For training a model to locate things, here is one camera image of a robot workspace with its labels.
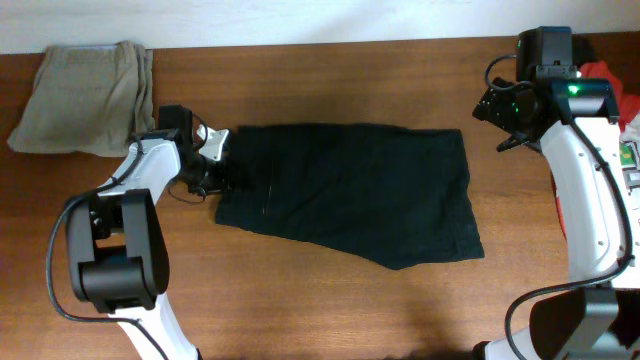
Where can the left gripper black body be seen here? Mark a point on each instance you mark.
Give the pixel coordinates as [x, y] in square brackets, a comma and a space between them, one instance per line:
[210, 175]

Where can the folded khaki shorts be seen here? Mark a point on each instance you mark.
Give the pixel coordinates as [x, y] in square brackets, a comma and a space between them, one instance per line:
[90, 99]

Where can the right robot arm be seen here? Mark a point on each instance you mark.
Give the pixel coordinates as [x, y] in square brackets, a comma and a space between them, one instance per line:
[573, 122]

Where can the white shirt with green print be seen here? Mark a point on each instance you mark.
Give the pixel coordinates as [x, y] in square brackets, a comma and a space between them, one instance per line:
[629, 158]

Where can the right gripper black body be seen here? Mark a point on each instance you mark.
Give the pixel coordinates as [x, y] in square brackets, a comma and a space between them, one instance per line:
[501, 113]

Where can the red jersey with white letters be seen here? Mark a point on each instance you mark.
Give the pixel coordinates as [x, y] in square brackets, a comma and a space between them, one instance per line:
[628, 103]

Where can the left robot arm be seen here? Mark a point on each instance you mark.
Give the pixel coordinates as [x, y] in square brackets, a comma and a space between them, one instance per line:
[116, 252]

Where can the black shorts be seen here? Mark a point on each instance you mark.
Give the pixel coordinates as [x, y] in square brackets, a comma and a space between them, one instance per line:
[395, 196]

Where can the black shirt with white tag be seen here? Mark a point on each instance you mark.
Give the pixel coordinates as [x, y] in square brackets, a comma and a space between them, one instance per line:
[583, 51]

